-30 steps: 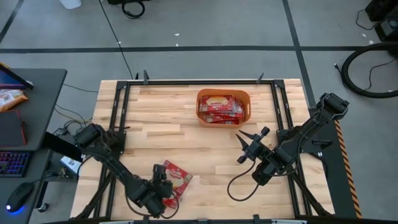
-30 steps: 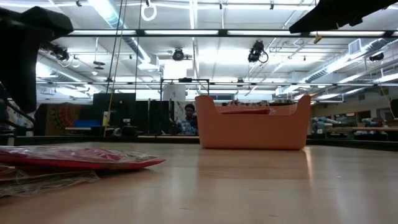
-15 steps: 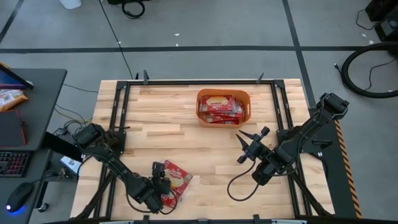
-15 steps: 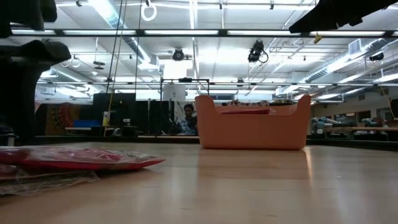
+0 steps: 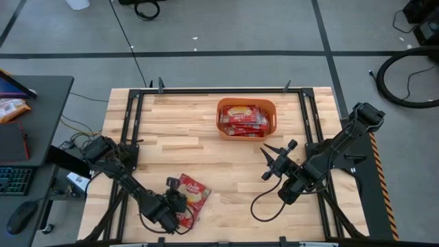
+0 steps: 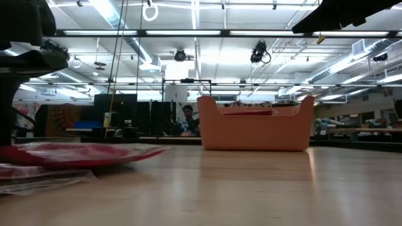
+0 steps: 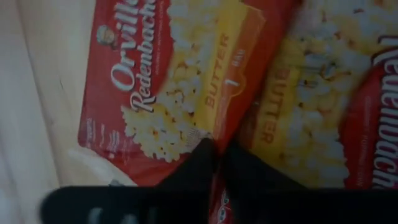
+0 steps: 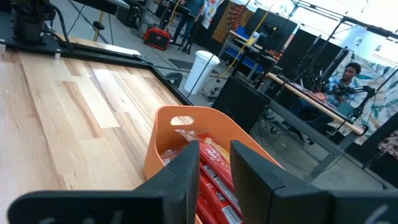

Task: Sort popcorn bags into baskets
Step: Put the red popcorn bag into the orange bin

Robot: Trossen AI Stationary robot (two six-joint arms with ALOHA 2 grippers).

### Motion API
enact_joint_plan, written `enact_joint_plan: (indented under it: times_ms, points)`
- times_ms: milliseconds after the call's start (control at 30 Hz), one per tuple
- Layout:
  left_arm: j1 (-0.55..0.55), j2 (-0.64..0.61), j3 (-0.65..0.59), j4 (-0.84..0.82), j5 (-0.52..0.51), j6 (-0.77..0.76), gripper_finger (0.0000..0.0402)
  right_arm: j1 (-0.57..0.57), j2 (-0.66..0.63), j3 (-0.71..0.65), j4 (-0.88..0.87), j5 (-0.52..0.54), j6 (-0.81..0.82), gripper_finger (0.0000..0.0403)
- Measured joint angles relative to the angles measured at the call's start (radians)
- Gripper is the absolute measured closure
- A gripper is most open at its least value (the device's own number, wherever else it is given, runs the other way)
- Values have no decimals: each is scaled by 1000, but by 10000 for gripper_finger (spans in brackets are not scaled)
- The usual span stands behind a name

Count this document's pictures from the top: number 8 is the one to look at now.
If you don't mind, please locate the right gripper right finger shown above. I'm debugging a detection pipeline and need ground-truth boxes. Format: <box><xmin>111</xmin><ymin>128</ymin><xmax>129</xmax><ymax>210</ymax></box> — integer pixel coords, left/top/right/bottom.
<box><xmin>229</xmin><ymin>139</ymin><xmax>398</xmax><ymax>224</ymax></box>

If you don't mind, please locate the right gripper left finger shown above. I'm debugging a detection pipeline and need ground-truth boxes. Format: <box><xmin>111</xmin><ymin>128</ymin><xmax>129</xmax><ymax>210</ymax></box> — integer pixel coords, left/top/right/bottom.
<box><xmin>7</xmin><ymin>140</ymin><xmax>200</xmax><ymax>224</ymax></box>

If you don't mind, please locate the red popcorn bag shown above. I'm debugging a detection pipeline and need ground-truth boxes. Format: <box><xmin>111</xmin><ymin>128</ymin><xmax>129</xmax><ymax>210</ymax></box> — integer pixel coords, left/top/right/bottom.
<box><xmin>174</xmin><ymin>129</ymin><xmax>233</xmax><ymax>166</ymax></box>
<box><xmin>196</xmin><ymin>142</ymin><xmax>245</xmax><ymax>224</ymax></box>

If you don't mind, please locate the table with wooden edge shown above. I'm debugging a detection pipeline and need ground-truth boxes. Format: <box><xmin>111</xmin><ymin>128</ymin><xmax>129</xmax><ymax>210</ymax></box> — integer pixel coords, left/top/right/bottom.
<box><xmin>262</xmin><ymin>72</ymin><xmax>398</xmax><ymax>187</ymax></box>

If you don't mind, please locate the black speaker box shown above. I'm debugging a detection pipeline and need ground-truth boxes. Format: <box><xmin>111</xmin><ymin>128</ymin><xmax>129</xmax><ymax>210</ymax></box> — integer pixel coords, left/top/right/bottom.
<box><xmin>211</xmin><ymin>76</ymin><xmax>271</xmax><ymax>133</ymax></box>

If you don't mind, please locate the orange plastic basket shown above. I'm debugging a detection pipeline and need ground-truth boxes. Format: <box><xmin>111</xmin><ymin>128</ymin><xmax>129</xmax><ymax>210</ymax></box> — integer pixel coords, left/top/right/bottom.
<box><xmin>142</xmin><ymin>105</ymin><xmax>282</xmax><ymax>224</ymax></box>

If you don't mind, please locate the seated person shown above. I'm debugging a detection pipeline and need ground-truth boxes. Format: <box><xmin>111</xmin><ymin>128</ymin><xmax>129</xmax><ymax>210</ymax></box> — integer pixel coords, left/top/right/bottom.
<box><xmin>292</xmin><ymin>62</ymin><xmax>363</xmax><ymax>138</ymax></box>

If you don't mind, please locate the table with blue bins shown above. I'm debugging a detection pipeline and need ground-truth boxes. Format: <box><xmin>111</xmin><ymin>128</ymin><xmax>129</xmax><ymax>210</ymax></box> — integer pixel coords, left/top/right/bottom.
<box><xmin>217</xmin><ymin>26</ymin><xmax>267</xmax><ymax>74</ymax></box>

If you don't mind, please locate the white plastic bin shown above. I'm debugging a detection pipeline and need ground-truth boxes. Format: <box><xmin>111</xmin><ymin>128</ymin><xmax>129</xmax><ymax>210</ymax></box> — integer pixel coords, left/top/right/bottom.
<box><xmin>183</xmin><ymin>49</ymin><xmax>221</xmax><ymax>96</ymax></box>

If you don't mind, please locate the red and black generator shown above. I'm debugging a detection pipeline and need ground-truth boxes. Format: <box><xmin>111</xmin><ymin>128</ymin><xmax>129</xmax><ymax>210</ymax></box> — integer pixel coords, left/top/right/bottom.
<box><xmin>143</xmin><ymin>25</ymin><xmax>172</xmax><ymax>51</ymax></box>

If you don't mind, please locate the standing person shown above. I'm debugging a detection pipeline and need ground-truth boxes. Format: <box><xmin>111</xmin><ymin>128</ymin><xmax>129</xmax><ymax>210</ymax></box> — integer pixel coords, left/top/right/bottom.
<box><xmin>170</xmin><ymin>0</ymin><xmax>206</xmax><ymax>54</ymax></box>

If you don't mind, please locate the dark grey desk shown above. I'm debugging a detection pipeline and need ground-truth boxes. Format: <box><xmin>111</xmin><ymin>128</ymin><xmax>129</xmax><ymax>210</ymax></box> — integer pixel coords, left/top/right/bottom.
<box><xmin>73</xmin><ymin>0</ymin><xmax>131</xmax><ymax>43</ymax></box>

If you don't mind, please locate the floral wall cloth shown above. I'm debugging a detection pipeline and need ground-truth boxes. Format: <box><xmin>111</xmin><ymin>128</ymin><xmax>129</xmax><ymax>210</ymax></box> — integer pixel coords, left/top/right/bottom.
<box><xmin>329</xmin><ymin>52</ymin><xmax>398</xmax><ymax>146</ymax></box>

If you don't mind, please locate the black aluminium table frame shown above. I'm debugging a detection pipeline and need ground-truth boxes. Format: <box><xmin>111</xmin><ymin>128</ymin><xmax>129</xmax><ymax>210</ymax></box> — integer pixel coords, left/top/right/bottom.
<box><xmin>0</xmin><ymin>9</ymin><xmax>193</xmax><ymax>106</ymax></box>

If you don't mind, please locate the yellow cable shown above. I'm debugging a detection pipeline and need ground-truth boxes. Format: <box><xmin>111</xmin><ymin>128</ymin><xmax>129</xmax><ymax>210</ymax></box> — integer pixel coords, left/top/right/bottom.
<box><xmin>223</xmin><ymin>2</ymin><xmax>275</xmax><ymax>75</ymax></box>

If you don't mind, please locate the brown patterned wall cloth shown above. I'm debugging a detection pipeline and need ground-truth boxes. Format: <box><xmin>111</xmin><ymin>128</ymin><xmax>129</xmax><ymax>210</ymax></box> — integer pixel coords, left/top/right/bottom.
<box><xmin>211</xmin><ymin>1</ymin><xmax>256</xmax><ymax>44</ymax></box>

